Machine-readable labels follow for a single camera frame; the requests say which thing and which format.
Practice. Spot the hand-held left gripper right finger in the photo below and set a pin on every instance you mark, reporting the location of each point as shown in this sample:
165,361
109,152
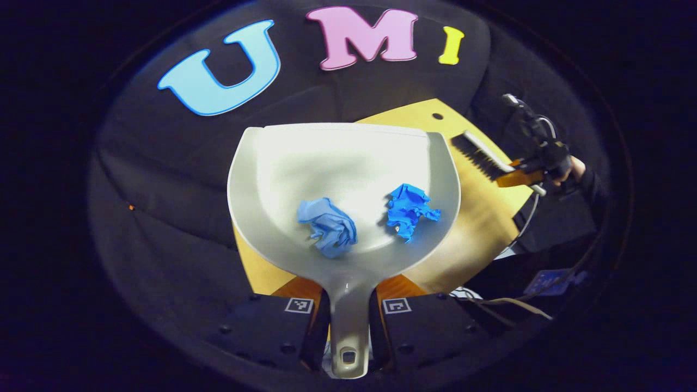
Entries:
425,326

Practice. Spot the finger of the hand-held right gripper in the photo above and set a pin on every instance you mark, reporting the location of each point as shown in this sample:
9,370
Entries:
523,177

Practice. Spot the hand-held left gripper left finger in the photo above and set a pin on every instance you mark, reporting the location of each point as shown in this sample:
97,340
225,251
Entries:
261,326

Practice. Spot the small white broom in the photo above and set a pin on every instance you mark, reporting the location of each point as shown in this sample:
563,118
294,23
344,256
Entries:
482,155

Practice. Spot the bright blue paper ball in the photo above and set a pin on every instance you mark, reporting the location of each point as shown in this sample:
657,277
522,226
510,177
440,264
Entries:
408,209

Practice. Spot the light blue paper ball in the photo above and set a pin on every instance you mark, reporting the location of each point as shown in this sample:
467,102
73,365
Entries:
329,228

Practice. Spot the white dustpan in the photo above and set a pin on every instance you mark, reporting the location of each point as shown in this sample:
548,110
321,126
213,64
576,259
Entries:
343,163

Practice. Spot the person's dark clothing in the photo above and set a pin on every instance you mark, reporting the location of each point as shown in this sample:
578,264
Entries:
555,228

